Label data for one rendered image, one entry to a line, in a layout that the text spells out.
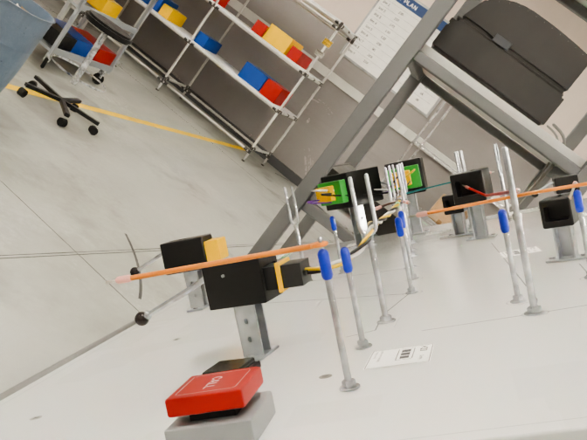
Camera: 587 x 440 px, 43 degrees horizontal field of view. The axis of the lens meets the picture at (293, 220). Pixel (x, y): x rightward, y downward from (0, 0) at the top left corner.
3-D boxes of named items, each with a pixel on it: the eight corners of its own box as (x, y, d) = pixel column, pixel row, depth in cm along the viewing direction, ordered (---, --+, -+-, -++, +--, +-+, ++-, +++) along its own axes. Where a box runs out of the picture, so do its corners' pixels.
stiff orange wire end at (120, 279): (110, 284, 56) (108, 277, 56) (330, 245, 52) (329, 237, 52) (101, 287, 55) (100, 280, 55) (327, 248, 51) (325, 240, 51)
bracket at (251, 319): (256, 349, 70) (245, 298, 70) (279, 347, 69) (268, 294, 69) (236, 364, 66) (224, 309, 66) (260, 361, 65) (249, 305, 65)
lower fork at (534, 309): (548, 313, 61) (516, 144, 61) (525, 317, 62) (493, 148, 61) (544, 309, 63) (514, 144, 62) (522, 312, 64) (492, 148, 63)
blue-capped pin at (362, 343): (357, 345, 64) (337, 246, 63) (374, 343, 63) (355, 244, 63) (352, 350, 62) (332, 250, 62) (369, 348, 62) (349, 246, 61)
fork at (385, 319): (374, 325, 70) (344, 177, 70) (378, 320, 72) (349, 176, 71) (394, 323, 70) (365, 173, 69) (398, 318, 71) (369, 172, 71)
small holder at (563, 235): (598, 245, 89) (588, 187, 89) (586, 260, 81) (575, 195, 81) (559, 250, 92) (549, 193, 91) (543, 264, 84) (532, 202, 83)
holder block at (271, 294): (229, 300, 70) (220, 258, 70) (284, 292, 68) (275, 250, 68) (210, 311, 66) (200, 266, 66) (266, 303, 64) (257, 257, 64)
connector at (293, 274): (264, 285, 68) (259, 264, 68) (314, 278, 67) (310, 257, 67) (253, 292, 65) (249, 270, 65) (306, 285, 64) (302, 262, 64)
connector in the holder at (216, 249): (216, 257, 105) (211, 238, 105) (229, 256, 105) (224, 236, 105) (207, 262, 101) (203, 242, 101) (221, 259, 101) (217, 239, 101)
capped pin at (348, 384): (338, 387, 53) (307, 237, 52) (359, 382, 53) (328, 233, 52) (340, 393, 51) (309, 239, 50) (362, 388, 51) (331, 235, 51)
